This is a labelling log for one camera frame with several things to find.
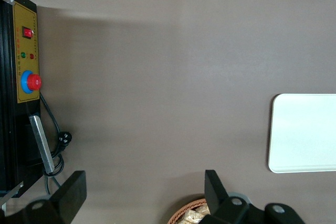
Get clear packet of puffed snack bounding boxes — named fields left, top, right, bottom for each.
left=195, top=204, right=211, bottom=216
left=183, top=209, right=205, bottom=224

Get silver metal bar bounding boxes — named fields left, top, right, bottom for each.
left=28, top=115, right=56, bottom=174

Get cream rectangular tray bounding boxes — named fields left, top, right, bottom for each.
left=267, top=93, right=336, bottom=174

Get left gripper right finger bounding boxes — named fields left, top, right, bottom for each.
left=199, top=169, right=305, bottom=224

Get black control box yellow panel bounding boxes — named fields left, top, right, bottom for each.
left=0, top=0, right=41, bottom=200

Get black power cable with plug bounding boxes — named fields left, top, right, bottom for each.
left=38, top=92, right=74, bottom=196

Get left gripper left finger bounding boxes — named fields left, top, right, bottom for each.
left=5, top=170, right=87, bottom=224

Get round wicker basket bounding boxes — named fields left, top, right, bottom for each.
left=167, top=199, right=211, bottom=224

